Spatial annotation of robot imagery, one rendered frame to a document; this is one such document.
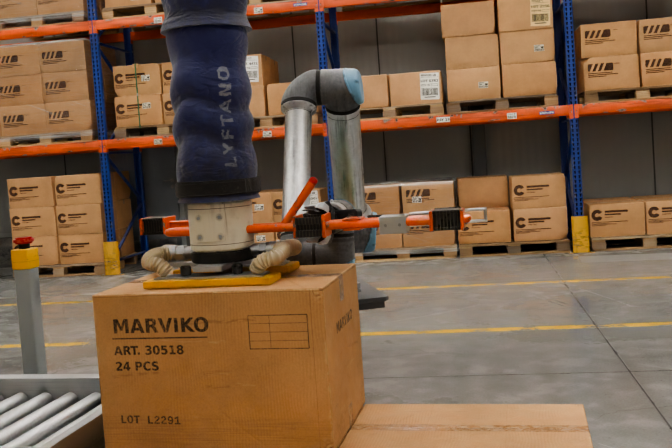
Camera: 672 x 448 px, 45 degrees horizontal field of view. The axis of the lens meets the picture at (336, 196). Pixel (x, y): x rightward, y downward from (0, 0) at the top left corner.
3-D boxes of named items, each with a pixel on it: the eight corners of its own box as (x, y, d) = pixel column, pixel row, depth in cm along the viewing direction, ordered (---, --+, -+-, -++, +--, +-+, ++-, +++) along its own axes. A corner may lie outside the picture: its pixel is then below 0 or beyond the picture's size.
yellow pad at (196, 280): (142, 289, 209) (141, 270, 209) (159, 282, 219) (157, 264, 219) (270, 285, 202) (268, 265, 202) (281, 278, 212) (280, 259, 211)
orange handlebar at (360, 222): (124, 242, 222) (123, 228, 222) (170, 230, 251) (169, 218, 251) (471, 226, 202) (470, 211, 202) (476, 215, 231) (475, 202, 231)
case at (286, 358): (104, 451, 209) (91, 295, 207) (170, 402, 248) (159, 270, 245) (334, 454, 195) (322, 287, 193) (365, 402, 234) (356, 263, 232)
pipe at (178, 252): (144, 274, 211) (143, 252, 211) (183, 260, 235) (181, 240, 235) (271, 269, 204) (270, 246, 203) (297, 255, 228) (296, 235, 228)
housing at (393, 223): (379, 234, 207) (378, 217, 206) (383, 231, 213) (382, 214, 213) (406, 233, 205) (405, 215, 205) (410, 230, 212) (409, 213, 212)
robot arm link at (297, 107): (279, 63, 265) (272, 264, 239) (318, 62, 264) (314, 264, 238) (284, 82, 275) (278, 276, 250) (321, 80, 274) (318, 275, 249)
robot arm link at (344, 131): (332, 236, 314) (316, 60, 269) (378, 235, 313) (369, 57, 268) (330, 262, 302) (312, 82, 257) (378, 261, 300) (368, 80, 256)
